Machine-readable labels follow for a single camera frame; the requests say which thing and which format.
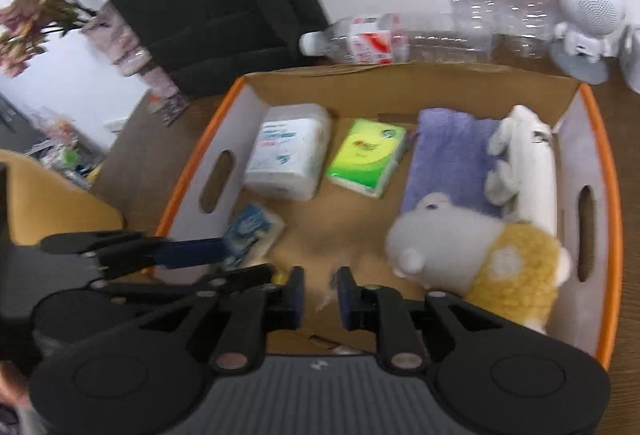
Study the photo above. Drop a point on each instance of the white robot speaker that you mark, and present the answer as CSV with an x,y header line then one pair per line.
x,y
590,10

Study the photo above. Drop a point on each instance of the green tissue pack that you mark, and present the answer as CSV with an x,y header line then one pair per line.
x,y
367,155

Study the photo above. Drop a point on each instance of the white plastic device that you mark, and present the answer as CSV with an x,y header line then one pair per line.
x,y
535,165

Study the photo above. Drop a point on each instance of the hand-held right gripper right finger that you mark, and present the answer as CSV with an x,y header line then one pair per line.
x,y
345,300

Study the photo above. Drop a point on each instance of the blue patterned packet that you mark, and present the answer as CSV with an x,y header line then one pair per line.
x,y
255,227

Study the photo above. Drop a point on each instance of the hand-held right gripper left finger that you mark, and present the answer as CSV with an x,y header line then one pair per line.
x,y
297,297

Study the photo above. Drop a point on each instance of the translucent cotton swab box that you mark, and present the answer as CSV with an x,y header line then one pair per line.
x,y
287,150

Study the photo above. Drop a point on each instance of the red cardboard box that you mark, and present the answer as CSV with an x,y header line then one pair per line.
x,y
360,225

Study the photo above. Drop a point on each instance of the small dark card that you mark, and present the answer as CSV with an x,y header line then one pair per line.
x,y
170,109

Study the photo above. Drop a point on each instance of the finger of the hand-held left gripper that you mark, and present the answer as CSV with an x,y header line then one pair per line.
x,y
240,276
190,251

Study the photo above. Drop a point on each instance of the dried flowers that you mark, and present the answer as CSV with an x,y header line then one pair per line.
x,y
30,10

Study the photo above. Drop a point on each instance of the purple woven pouch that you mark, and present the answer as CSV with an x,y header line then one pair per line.
x,y
445,155

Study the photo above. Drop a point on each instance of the purple stone vase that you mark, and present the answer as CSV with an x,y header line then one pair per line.
x,y
125,45

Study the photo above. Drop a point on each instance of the pile of colourful clutter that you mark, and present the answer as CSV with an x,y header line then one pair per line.
x,y
65,150

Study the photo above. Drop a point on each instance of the white and yellow plush toy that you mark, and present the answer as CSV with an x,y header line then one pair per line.
x,y
450,250

